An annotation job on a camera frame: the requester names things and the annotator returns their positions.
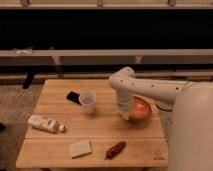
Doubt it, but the red chili pepper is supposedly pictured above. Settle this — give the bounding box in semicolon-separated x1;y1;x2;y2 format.
105;141;126;159

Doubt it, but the white tube bottle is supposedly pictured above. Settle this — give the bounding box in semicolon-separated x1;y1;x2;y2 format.
28;115;66;133

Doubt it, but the beige sponge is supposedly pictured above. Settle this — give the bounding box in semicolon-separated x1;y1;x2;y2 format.
70;139;92;158

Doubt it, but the orange ceramic bowl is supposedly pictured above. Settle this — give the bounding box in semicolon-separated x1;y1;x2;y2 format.
130;97;152;121

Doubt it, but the black rectangular block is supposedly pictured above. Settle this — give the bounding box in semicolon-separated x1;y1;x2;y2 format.
66;91;80;105

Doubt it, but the wooden rail bench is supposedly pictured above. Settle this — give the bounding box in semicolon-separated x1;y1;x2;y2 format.
0;49;213;66

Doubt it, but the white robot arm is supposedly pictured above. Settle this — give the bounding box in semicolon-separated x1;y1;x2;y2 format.
108;67;213;171

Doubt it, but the clear plastic cup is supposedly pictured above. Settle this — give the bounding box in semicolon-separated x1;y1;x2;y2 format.
79;90;96;114

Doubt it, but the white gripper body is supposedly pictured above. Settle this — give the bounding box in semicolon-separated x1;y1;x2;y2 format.
118;98;133;120

